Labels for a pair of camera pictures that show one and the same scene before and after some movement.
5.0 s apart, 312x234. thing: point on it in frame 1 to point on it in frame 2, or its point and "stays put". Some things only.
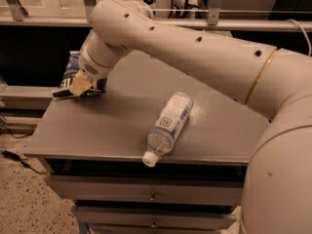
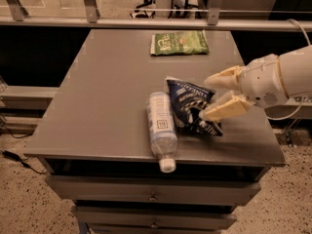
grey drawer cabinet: [91, 147] stays put
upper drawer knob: [152, 198] stays put
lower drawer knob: [153, 225] stays put
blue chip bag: [70, 72] to [187, 101]
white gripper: [88, 67] to [262, 81]
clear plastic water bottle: [168, 125] to [164, 139]
